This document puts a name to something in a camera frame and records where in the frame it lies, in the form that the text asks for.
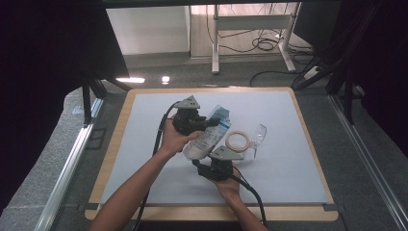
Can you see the white partition panel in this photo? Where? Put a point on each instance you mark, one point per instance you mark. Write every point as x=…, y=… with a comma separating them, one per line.
x=147, y=30

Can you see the pale blue table mat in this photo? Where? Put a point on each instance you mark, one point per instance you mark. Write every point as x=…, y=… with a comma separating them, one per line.
x=288, y=179

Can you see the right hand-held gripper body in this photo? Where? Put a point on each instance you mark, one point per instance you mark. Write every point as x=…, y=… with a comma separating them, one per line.
x=218, y=170

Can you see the clear glass measuring cup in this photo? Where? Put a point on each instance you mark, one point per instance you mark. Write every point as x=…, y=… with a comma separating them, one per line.
x=238, y=141

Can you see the person's left hand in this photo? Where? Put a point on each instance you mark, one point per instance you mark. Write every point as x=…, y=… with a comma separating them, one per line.
x=174, y=139

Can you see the white power strip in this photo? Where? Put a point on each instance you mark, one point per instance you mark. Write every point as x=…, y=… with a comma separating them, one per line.
x=311, y=73

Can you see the dark curtain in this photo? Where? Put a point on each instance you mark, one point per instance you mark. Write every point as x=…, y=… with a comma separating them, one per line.
x=385, y=64
x=38, y=64

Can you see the black metal stand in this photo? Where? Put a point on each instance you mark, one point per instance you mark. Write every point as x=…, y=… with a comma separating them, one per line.
x=348, y=96
x=86, y=102

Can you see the dark floor hatch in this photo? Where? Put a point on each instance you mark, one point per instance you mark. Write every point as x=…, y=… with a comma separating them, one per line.
x=95, y=138

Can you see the aluminium floor rail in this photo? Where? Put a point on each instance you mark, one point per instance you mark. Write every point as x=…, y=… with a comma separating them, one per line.
x=64, y=179
x=369, y=163

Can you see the white desk frame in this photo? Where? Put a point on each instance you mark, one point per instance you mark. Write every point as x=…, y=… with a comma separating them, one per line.
x=253, y=22

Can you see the person's right hand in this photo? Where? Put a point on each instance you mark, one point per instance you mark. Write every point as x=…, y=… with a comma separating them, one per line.
x=229, y=187

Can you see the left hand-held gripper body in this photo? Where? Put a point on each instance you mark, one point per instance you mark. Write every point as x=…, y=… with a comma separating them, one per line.
x=187, y=122

